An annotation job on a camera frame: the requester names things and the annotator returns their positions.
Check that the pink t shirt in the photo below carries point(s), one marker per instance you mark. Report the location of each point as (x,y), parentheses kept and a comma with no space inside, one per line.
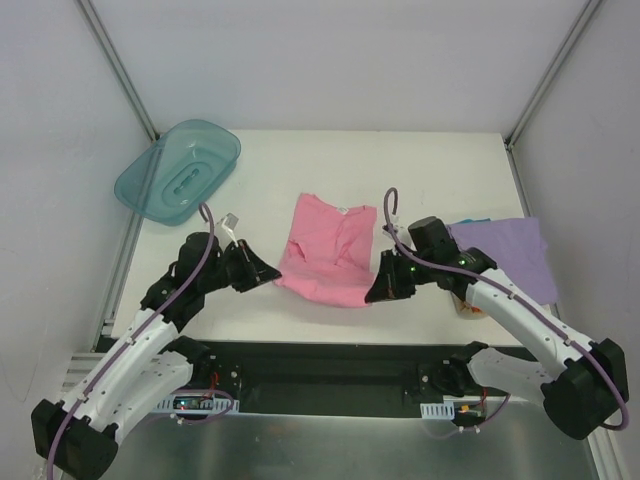
(327,256)

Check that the teal folded t shirt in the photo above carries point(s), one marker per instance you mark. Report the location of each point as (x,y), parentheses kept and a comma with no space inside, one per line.
(472,220)

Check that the left white cable duct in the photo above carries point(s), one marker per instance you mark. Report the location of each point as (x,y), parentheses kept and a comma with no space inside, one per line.
(194,404)

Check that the right white cable duct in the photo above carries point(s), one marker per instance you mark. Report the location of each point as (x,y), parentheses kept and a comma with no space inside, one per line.
(438,411)

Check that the aluminium frame post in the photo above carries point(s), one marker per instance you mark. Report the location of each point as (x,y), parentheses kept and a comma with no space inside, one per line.
(566,48)
(103,39)

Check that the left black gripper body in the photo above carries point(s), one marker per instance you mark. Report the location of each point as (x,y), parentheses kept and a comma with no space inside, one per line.
(248,267)

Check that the right aluminium frame post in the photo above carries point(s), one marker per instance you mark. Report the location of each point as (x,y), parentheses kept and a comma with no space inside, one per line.
(566,48)

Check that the white cable duct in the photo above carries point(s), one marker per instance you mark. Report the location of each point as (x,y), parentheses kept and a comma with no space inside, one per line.
(194,404)
(438,411)

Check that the front aluminium frame rail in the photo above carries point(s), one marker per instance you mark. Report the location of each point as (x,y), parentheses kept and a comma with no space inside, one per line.
(80,365)

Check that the teal plastic tub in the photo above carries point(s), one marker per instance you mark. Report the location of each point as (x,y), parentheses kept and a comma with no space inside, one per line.
(179,171)

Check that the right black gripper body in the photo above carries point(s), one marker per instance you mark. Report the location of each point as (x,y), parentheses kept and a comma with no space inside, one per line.
(396,275)

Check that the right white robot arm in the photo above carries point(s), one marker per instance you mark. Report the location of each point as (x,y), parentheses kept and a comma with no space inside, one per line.
(581,384)

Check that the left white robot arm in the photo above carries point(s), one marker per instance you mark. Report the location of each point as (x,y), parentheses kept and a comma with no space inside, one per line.
(81,433)

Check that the purple folded t shirt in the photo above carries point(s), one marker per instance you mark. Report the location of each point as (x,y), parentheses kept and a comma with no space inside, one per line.
(518,248)

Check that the left aluminium frame post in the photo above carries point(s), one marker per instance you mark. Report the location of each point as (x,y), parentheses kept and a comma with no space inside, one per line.
(103,39)

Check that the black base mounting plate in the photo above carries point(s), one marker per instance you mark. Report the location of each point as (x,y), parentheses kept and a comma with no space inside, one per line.
(385,381)

